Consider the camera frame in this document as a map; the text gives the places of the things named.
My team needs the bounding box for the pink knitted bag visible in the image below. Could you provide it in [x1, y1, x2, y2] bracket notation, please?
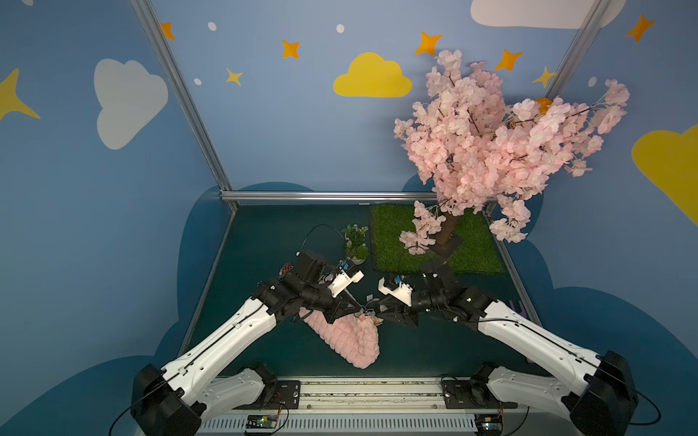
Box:
[299, 307, 380, 369]

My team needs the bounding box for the penguin plush keychain decoration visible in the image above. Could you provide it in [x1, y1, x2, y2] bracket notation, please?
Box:
[364, 309, 384, 326]

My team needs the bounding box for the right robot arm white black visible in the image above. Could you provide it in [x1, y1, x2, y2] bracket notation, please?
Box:
[377, 261, 639, 435]

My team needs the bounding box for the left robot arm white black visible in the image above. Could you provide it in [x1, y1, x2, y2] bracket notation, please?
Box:
[128, 252, 364, 435]

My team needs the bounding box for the small red white toy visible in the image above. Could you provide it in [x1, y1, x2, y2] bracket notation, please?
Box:
[279, 263, 294, 277]

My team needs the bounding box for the small potted green plant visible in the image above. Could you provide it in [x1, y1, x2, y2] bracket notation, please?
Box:
[343, 225, 369, 265]

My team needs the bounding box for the green artificial grass mat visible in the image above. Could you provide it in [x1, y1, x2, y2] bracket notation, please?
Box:
[369, 205, 505, 275]

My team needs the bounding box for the left green circuit board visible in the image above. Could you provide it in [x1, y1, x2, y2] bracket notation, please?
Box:
[245, 414, 279, 432]

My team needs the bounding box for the green circuit board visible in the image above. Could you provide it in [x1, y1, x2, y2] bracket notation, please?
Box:
[474, 414, 504, 436]
[245, 414, 279, 432]

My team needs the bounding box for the right green circuit board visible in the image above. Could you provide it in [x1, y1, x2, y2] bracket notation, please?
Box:
[474, 414, 504, 436]

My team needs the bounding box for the pink cherry blossom tree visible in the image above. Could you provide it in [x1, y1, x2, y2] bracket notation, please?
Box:
[394, 50, 630, 255]

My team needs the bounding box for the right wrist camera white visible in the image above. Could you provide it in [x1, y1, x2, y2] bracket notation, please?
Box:
[378, 275, 413, 307]

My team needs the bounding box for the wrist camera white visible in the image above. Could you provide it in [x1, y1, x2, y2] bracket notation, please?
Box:
[327, 260, 364, 298]
[378, 275, 413, 307]

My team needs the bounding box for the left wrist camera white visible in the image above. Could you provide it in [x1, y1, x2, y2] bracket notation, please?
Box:
[327, 260, 364, 298]

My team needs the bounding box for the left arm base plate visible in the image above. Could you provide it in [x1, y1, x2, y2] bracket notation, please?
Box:
[262, 380, 302, 410]

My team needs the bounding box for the aluminium front rail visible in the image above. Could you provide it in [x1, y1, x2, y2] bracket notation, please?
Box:
[198, 377, 543, 435]

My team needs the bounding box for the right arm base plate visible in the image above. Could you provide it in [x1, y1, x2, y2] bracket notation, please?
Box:
[440, 378, 518, 410]

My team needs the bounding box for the aluminium back frame bar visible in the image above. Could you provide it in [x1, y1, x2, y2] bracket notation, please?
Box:
[221, 191, 436, 202]

